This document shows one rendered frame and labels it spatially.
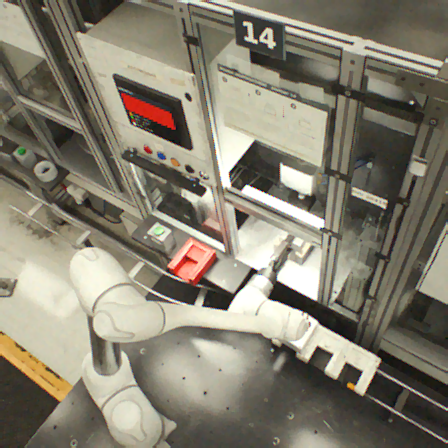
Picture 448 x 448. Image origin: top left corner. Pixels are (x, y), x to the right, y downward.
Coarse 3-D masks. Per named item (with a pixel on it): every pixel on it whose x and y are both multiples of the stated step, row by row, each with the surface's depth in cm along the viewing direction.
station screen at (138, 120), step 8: (120, 88) 143; (120, 96) 146; (136, 96) 141; (144, 96) 139; (152, 104) 139; (160, 104) 137; (128, 112) 151; (136, 120) 152; (144, 120) 149; (152, 120) 146; (144, 128) 153; (152, 128) 150; (160, 128) 147; (168, 128) 144; (176, 128) 141; (160, 136) 151; (168, 136) 148; (176, 136) 145; (176, 144) 148
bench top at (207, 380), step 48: (192, 288) 218; (192, 336) 205; (240, 336) 203; (144, 384) 196; (192, 384) 194; (240, 384) 192; (288, 384) 190; (336, 384) 188; (384, 384) 186; (48, 432) 190; (96, 432) 188; (192, 432) 184; (240, 432) 182; (288, 432) 180; (336, 432) 179; (384, 432) 177
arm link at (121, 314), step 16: (112, 288) 130; (128, 288) 132; (96, 304) 130; (112, 304) 126; (128, 304) 128; (144, 304) 132; (96, 320) 125; (112, 320) 123; (128, 320) 125; (144, 320) 129; (160, 320) 134; (112, 336) 124; (128, 336) 127; (144, 336) 130
